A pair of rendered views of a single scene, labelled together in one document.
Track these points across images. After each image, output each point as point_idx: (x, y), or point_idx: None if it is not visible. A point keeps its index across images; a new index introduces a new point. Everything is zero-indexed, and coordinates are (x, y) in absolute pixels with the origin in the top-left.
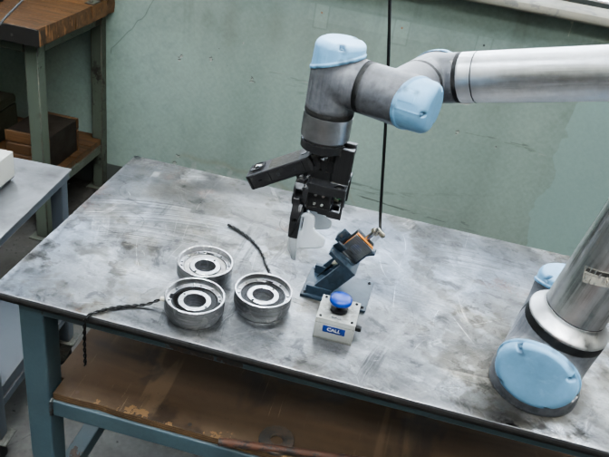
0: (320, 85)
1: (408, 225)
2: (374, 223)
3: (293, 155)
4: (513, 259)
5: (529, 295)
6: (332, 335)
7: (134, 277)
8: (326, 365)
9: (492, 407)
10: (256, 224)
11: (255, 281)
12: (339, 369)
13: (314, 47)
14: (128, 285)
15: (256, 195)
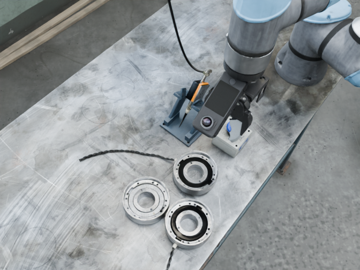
0: (272, 30)
1: (129, 42)
2: (118, 60)
3: (224, 90)
4: (189, 9)
5: (313, 32)
6: (242, 147)
7: (127, 260)
8: (263, 162)
9: (313, 95)
10: (86, 138)
11: (178, 171)
12: (268, 156)
13: (260, 3)
14: (136, 268)
15: (42, 121)
